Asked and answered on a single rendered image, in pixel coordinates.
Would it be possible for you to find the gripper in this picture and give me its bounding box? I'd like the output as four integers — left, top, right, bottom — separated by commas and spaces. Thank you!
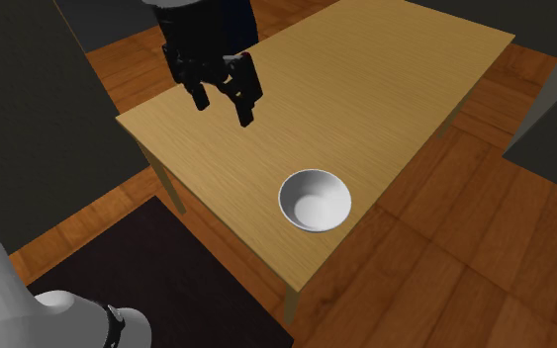
153, 0, 256, 129

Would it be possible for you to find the wooden table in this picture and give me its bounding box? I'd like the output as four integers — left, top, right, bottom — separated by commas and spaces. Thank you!
115, 0, 516, 327

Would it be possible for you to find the white bowl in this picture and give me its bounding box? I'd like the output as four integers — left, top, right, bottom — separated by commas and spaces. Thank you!
277, 168, 353, 234

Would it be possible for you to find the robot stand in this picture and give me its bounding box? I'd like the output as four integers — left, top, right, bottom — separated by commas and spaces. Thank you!
27, 195, 295, 348

